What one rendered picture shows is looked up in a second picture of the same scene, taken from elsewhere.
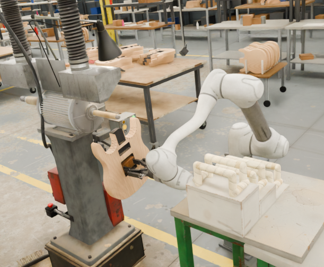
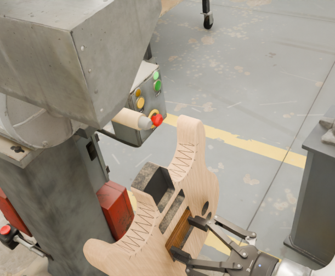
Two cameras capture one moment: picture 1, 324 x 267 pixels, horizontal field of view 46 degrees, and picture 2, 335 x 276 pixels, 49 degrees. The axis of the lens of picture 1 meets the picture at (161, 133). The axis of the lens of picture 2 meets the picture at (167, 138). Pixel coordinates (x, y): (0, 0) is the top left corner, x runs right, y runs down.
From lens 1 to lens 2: 1.51 m
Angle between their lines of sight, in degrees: 21
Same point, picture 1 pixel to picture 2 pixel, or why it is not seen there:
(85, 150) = (57, 159)
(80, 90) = (17, 72)
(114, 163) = (152, 259)
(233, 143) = not seen: outside the picture
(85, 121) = (49, 122)
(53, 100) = not seen: outside the picture
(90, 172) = (74, 192)
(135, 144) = (193, 184)
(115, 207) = (125, 224)
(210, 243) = (269, 240)
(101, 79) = (95, 39)
